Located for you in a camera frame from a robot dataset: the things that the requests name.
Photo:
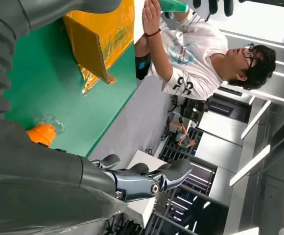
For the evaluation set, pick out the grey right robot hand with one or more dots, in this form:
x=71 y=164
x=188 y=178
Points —
x=38 y=188

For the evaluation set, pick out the person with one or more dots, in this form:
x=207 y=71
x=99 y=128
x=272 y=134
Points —
x=182 y=136
x=193 y=65

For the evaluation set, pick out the green table mat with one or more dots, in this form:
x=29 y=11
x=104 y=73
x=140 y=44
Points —
x=58 y=97

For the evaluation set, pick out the white block cabinet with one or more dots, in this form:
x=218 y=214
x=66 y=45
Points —
x=142 y=211

